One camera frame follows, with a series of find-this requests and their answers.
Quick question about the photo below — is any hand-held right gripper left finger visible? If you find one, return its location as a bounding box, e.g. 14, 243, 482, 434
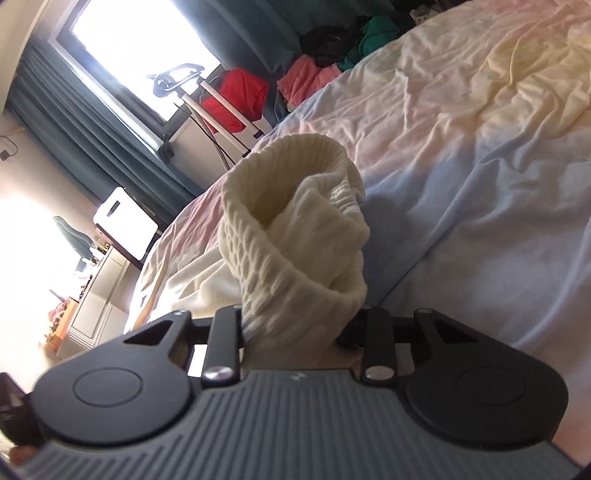
121, 307, 244, 387

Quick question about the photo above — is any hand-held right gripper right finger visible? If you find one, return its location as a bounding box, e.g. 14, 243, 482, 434
336, 305, 481, 385

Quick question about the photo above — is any white knit sock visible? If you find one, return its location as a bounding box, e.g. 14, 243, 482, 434
139, 134, 370, 370

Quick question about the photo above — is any white dresser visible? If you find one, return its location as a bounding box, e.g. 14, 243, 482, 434
55, 244, 140, 360

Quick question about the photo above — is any white box appliance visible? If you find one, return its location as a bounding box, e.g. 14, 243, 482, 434
92, 186, 160, 262

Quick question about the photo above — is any orange box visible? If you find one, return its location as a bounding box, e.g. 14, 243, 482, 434
47, 300, 78, 343

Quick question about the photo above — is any teal cloth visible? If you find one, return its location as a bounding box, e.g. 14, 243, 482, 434
52, 215, 96, 259

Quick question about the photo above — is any pastel bed sheet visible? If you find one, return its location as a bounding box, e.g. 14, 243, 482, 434
122, 0, 591, 467

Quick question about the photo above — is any white garment steamer stand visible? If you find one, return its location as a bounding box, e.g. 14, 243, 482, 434
147, 62, 266, 172

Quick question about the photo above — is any dark object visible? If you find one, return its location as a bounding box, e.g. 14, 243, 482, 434
0, 371, 44, 449

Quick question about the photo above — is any red cloth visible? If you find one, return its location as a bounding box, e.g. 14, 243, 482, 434
201, 68, 271, 133

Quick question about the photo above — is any pink cloth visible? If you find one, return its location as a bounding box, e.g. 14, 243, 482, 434
277, 55, 345, 110

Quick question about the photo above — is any window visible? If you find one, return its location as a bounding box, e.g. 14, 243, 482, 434
51, 0, 223, 140

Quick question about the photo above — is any green cloth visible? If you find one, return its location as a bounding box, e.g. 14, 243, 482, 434
339, 16, 402, 71

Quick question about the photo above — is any black cloth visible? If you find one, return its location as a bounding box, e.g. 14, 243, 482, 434
300, 16, 370, 66

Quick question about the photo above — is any dark wooden furniture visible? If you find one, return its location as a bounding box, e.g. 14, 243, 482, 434
392, 0, 467, 21

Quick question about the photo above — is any black wall cable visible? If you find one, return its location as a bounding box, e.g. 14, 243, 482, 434
0, 124, 24, 163

